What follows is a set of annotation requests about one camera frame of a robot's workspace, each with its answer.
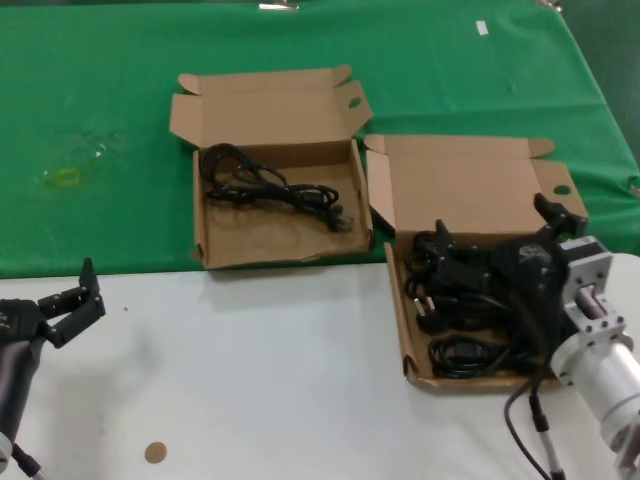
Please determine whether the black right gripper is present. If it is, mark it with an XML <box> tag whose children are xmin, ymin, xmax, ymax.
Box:
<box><xmin>434</xmin><ymin>192</ymin><xmax>589</xmax><ymax>374</ymax></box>

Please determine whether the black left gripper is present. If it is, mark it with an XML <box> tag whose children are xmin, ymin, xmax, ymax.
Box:
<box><xmin>0</xmin><ymin>258</ymin><xmax>107</xmax><ymax>437</ymax></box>

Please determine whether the open brown cardboard box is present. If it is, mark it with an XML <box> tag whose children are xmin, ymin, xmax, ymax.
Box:
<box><xmin>363</xmin><ymin>133</ymin><xmax>590</xmax><ymax>396</ymax></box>

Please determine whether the open cardboard box torn rim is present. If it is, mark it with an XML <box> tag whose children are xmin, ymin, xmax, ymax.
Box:
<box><xmin>168</xmin><ymin>64</ymin><xmax>375</xmax><ymax>271</ymax></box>

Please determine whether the clear crumpled tape patch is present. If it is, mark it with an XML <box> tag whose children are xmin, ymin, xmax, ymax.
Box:
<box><xmin>74</xmin><ymin>128</ymin><xmax>126</xmax><ymax>162</ymax></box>

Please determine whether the green tablecloth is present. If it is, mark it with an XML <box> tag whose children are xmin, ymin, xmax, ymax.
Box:
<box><xmin>0</xmin><ymin>0</ymin><xmax>640</xmax><ymax>279</ymax></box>

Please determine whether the left arm black grey cable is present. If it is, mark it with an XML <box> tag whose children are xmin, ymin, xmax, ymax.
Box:
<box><xmin>10</xmin><ymin>442</ymin><xmax>45</xmax><ymax>480</ymax></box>

